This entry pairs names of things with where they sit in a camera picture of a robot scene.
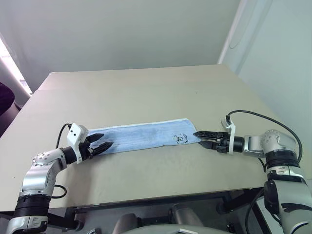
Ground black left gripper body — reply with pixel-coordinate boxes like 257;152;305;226
78;139;96;161

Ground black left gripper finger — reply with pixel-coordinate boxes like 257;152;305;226
90;141;115;156
85;133;105;144

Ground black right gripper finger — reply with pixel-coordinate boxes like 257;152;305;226
193;131;219;140
199;140;218;150

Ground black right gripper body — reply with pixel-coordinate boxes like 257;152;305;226
215;131;231;155

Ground light blue towel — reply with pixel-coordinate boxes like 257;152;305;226
86;117;198;155

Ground grey robot torso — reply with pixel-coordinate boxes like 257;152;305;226
114;202;247;234

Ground dark purple rounded object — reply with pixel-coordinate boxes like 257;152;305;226
0;82;16;117

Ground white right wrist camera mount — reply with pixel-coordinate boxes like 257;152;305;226
220;117;237;155

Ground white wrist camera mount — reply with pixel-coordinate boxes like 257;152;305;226
220;117;237;155
66;123;89;164

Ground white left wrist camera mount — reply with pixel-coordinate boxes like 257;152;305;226
66;123;89;164

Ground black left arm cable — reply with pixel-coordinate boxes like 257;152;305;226
51;123;73;199

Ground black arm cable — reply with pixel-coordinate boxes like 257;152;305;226
225;110;304;162
51;123;73;199

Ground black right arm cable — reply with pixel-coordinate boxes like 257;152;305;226
225;110;304;162

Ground black table frame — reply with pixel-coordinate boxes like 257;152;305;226
47;188;265;231

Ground thin white wall cord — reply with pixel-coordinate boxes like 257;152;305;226
228;0;247;50

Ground white window frame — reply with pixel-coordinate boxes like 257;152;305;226
0;31;34;96

